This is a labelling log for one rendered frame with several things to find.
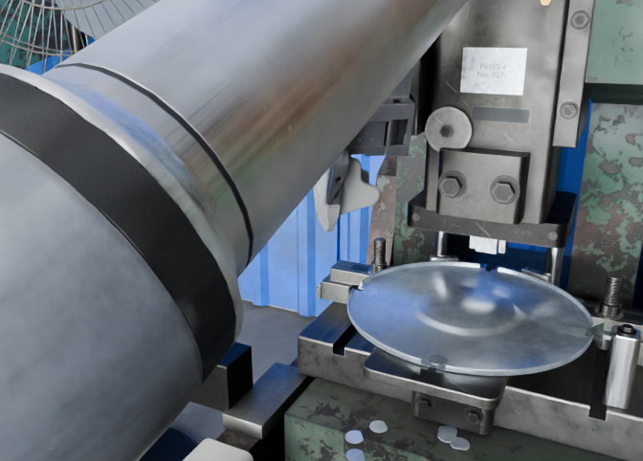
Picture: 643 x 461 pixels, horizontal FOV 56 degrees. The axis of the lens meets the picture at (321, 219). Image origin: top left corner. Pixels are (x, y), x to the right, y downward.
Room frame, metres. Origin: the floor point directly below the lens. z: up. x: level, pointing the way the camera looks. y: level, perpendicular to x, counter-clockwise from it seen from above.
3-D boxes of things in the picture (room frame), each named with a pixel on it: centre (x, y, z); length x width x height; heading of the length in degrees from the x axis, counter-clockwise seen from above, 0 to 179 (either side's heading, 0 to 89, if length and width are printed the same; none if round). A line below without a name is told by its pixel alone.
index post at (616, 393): (0.60, -0.34, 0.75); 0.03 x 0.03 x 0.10; 64
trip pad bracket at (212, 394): (0.72, 0.15, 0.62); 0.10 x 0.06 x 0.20; 64
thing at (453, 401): (0.63, -0.16, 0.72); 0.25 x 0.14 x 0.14; 154
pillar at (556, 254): (0.81, -0.33, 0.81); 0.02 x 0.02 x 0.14
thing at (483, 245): (0.78, -0.23, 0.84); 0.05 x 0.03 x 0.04; 64
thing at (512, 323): (0.67, -0.18, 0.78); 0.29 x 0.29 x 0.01
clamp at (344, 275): (0.86, -0.08, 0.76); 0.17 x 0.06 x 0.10; 64
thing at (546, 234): (0.79, -0.23, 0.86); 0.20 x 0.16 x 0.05; 64
